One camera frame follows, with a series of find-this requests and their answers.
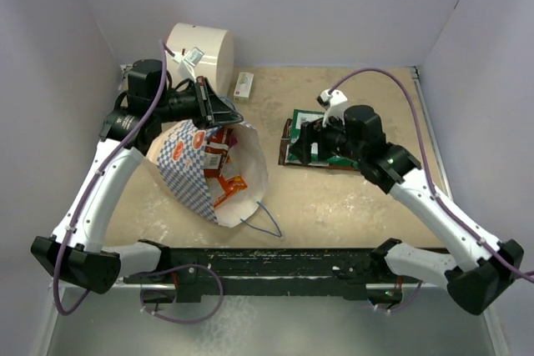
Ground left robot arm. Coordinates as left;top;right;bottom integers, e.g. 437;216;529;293
31;59;244;294

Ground white cylindrical container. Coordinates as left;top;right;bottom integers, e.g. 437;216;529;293
166;23;234;96

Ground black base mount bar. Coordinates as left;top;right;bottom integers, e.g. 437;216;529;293
125;248;411;307

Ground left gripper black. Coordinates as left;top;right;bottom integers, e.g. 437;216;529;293
154;76;244;131

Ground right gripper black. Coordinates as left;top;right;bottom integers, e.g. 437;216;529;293
289;108;365;166

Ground green snack bag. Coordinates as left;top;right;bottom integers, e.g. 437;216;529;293
290;109;323;162

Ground small green white box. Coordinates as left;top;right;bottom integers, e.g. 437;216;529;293
233;72;254;103

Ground orange white candy bag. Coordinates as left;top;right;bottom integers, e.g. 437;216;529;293
212;174;248;208

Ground red doritos bag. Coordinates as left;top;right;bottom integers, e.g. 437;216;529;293
204;127;233;178

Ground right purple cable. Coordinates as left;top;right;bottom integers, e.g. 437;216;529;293
329;67;534;315

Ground blue checkered paper bag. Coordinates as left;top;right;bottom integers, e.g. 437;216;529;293
147;120;282;238

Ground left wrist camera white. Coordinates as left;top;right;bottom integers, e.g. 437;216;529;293
168;48;204;81

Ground aluminium frame rail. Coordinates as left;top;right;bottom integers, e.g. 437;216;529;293
409;66;452;199

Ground brown kettle chips bag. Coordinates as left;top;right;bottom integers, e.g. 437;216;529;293
278;118;358;172

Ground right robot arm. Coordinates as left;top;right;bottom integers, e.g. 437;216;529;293
290;105;524;315

